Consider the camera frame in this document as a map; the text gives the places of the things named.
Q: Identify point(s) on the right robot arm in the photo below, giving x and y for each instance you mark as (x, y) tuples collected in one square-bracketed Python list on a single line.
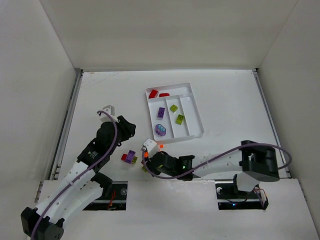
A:
[(251, 163)]

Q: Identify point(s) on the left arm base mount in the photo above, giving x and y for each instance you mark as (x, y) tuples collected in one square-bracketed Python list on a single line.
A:
[(113, 197)]

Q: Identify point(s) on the purple sloped lego brick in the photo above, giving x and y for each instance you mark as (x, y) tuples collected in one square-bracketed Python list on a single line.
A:
[(160, 130)]

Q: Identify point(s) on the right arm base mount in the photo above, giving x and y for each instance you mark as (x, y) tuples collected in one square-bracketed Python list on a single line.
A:
[(230, 198)]

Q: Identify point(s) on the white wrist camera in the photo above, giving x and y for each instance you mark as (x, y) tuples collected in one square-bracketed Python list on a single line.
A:
[(151, 147), (108, 112)]

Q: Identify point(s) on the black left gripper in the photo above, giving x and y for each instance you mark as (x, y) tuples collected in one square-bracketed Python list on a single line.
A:
[(125, 126)]

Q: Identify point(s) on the lime lego under purple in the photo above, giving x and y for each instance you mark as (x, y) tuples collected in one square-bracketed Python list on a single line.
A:
[(179, 120)]

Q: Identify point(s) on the purple long lego brick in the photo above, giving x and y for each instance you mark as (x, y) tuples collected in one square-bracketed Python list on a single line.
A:
[(130, 155)]

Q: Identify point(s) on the small red lego brick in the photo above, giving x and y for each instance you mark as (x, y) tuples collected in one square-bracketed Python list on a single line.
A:
[(124, 156)]

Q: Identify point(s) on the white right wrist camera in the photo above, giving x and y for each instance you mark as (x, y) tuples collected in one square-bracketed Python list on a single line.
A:
[(151, 147)]

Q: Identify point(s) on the red curved lego brick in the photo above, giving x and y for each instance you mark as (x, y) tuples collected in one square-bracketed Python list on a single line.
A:
[(164, 95)]

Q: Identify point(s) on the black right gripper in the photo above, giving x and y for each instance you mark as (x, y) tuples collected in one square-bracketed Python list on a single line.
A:
[(152, 161)]

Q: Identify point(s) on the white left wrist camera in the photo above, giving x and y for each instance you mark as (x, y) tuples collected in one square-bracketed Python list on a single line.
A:
[(108, 112)]

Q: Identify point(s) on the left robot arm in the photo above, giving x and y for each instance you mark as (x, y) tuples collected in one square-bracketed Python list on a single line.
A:
[(83, 184)]

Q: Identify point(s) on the red flower lego brick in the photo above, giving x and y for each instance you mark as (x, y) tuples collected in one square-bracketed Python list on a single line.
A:
[(153, 94)]

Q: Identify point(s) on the white divided sorting tray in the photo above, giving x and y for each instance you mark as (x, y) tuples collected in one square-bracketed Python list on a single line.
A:
[(182, 96)]

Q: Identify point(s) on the lime green small lego brick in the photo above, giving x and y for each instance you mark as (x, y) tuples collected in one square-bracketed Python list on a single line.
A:
[(134, 160)]

